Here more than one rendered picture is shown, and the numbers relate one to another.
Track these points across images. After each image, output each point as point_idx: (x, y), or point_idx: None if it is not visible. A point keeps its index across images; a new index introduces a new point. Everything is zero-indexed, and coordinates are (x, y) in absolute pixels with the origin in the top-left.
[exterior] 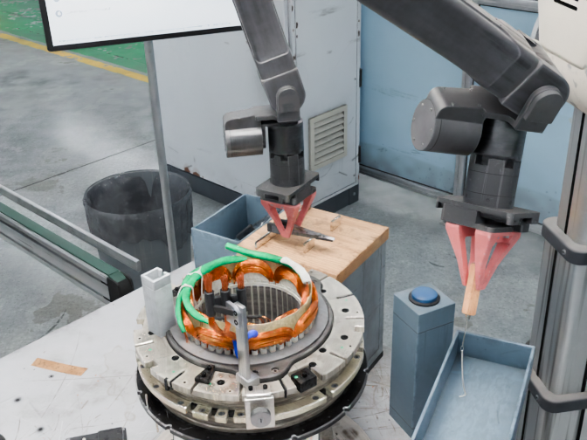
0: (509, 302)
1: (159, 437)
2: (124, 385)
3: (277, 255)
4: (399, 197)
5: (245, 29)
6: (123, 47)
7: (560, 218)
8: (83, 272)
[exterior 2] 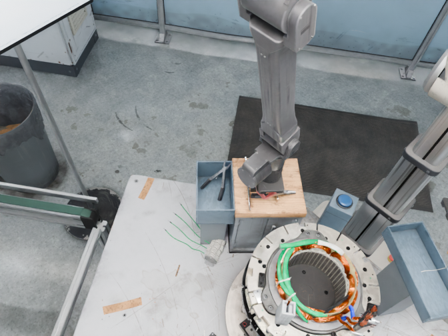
0: (217, 85)
1: (227, 323)
2: (172, 296)
3: (310, 239)
4: (121, 29)
5: (278, 122)
6: None
7: (419, 152)
8: (53, 216)
